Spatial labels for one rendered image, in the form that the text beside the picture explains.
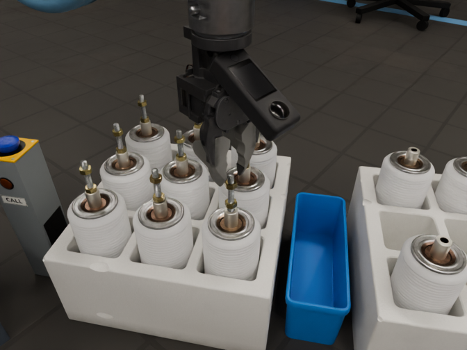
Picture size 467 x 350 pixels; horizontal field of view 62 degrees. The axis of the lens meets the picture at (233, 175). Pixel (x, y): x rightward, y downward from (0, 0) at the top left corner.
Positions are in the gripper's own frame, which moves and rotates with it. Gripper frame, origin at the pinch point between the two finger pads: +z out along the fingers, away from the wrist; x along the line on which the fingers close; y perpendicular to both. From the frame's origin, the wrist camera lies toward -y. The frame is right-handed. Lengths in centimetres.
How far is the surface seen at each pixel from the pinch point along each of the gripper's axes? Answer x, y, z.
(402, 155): -37.9, -8.1, 9.9
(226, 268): 3.6, -2.4, 15.6
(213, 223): 2.2, 2.3, 9.9
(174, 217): 6.0, 7.6, 9.9
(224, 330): 5.9, -4.3, 28.7
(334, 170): -55, 16, 35
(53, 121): -5, 100, 35
